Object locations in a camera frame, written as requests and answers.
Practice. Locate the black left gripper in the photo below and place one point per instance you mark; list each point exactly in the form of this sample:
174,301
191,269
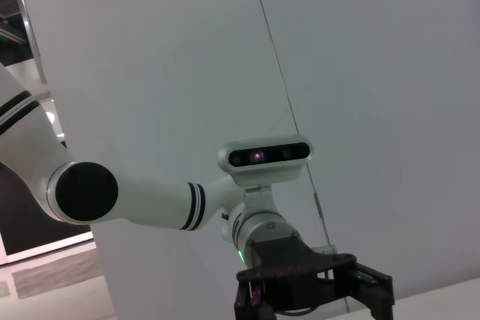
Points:
292,260

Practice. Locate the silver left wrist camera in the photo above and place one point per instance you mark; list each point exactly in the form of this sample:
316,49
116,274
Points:
262,170

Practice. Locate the grey metal frame strip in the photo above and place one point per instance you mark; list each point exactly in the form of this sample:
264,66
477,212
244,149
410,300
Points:
33,39

